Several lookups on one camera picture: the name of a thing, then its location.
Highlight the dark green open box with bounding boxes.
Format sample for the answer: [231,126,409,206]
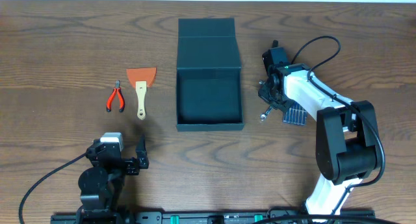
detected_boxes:
[176,18,244,132]

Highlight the screwdriver set case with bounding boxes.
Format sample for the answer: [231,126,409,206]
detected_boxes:
[282,102,307,126]

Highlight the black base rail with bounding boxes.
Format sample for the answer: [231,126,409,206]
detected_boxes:
[50,210,376,224]

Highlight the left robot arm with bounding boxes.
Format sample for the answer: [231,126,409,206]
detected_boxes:
[77,132,149,223]

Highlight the orange scraper with wooden handle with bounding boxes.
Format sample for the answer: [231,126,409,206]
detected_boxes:
[126,67,157,120]

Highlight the red handled cutting pliers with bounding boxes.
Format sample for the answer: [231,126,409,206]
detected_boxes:
[105,80,125,114]

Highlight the small silver wrench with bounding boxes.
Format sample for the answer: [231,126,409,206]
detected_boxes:
[260,106,274,121]

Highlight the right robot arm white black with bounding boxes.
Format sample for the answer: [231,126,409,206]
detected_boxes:
[258,64,383,215]

